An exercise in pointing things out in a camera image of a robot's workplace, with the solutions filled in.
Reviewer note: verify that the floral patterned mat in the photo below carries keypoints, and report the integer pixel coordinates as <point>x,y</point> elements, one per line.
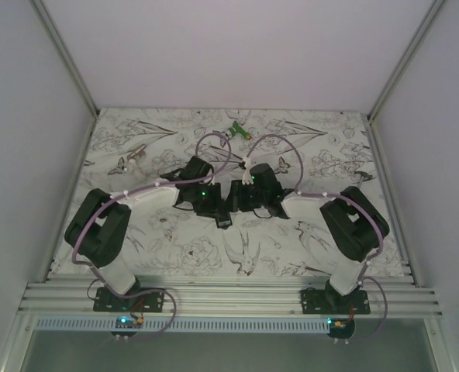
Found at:
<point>317,151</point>

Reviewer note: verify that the right frame post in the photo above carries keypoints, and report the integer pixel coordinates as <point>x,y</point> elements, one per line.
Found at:
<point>409,53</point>

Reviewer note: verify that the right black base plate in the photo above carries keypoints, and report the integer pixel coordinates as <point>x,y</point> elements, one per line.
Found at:
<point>323,302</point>

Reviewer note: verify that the silver white small tool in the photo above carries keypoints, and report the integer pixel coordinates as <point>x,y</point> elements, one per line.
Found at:
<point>129,161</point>

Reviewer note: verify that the aluminium rail frame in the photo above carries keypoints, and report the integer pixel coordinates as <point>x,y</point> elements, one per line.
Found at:
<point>233,296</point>

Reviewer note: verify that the frame post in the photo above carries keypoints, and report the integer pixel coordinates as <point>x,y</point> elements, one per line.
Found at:
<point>409,53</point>
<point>50,27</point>

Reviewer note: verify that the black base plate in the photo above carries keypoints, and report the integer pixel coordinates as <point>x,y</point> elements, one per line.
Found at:
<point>323,302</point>
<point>106,301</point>

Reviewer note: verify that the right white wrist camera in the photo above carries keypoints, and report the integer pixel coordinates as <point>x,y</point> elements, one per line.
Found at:
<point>245,164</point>

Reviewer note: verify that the left controller board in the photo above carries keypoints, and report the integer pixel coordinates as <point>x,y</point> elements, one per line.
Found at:
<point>126,327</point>

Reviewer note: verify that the right controller board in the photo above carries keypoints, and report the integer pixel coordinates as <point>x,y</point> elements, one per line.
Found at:
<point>341,330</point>

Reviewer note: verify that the black fuse box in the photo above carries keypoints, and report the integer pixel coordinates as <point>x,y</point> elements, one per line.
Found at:
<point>223,218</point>

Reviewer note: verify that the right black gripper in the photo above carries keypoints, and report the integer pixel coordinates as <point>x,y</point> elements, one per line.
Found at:
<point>235,203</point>

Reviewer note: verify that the small hammer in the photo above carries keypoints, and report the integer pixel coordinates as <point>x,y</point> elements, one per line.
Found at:
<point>363,177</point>

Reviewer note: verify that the left frame post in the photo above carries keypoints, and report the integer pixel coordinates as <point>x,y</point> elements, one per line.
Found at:
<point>50,27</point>

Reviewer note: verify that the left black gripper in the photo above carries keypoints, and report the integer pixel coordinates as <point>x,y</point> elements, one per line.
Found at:
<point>215,204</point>

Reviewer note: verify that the controller board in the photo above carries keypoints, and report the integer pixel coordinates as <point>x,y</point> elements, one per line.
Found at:
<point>341,330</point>
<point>126,327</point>

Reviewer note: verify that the white slotted cable duct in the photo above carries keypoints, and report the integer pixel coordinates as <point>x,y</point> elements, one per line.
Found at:
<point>188,324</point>

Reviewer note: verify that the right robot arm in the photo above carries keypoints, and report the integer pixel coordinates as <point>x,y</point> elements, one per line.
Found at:
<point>356,226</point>

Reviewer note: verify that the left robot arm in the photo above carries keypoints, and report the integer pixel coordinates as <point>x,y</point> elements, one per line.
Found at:
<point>98,228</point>

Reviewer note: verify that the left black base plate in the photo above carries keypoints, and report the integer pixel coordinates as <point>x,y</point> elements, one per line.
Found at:
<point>106,301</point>

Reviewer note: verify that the green toy tool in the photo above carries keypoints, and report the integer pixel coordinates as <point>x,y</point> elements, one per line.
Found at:
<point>237,129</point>

